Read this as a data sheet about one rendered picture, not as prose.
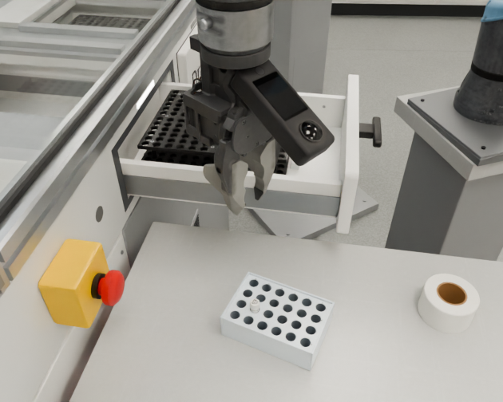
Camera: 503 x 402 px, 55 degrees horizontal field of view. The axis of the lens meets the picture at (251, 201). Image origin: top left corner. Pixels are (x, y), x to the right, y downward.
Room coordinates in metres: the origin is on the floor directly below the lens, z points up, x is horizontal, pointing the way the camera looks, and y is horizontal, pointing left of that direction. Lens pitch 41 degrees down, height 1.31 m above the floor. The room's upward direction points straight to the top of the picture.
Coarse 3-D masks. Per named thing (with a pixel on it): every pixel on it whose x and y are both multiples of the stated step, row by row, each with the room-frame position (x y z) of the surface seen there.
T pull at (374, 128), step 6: (372, 120) 0.66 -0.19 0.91; (378, 120) 0.65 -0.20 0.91; (360, 126) 0.64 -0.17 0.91; (366, 126) 0.64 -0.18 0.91; (372, 126) 0.64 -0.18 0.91; (378, 126) 0.63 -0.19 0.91; (360, 132) 0.62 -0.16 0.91; (366, 132) 0.62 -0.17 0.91; (372, 132) 0.62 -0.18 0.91; (378, 132) 0.62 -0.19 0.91; (366, 138) 0.62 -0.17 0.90; (378, 138) 0.60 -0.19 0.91; (378, 144) 0.59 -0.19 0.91
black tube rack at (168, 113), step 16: (176, 96) 0.75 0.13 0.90; (160, 112) 0.70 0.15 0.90; (176, 112) 0.70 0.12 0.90; (160, 128) 0.65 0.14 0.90; (176, 128) 0.65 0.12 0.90; (144, 144) 0.61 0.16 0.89; (160, 144) 0.60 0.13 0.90; (176, 144) 0.60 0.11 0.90; (192, 144) 0.65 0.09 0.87; (160, 160) 0.61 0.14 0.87; (176, 160) 0.60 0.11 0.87; (192, 160) 0.60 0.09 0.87; (208, 160) 0.61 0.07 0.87; (288, 160) 0.61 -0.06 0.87
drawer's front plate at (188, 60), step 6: (192, 30) 0.97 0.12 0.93; (186, 42) 0.91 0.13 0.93; (180, 48) 0.88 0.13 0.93; (186, 48) 0.88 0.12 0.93; (180, 54) 0.86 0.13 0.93; (186, 54) 0.86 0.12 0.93; (192, 54) 0.90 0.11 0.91; (198, 54) 0.94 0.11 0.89; (180, 60) 0.86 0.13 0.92; (186, 60) 0.86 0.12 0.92; (192, 60) 0.90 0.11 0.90; (198, 60) 0.93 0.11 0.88; (180, 66) 0.86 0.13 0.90; (186, 66) 0.86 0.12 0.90; (192, 66) 0.89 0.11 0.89; (198, 66) 0.93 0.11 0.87; (180, 72) 0.86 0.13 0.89; (186, 72) 0.85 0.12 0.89; (192, 72) 0.89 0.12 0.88; (180, 78) 0.86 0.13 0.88; (186, 78) 0.85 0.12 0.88
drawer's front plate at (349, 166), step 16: (352, 80) 0.75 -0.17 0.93; (352, 96) 0.70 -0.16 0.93; (352, 112) 0.65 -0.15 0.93; (352, 128) 0.60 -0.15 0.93; (352, 144) 0.56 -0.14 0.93; (352, 160) 0.52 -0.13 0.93; (352, 176) 0.49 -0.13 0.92; (352, 192) 0.49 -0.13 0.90; (352, 208) 0.49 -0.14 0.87; (336, 224) 0.51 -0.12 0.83
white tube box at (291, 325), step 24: (240, 288) 0.42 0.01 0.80; (264, 288) 0.42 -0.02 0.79; (288, 288) 0.42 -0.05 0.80; (240, 312) 0.38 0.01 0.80; (264, 312) 0.38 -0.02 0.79; (288, 312) 0.39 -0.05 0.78; (312, 312) 0.38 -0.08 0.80; (240, 336) 0.36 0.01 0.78; (264, 336) 0.34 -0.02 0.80; (288, 336) 0.35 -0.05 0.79; (312, 336) 0.34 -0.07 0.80; (288, 360) 0.33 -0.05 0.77; (312, 360) 0.32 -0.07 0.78
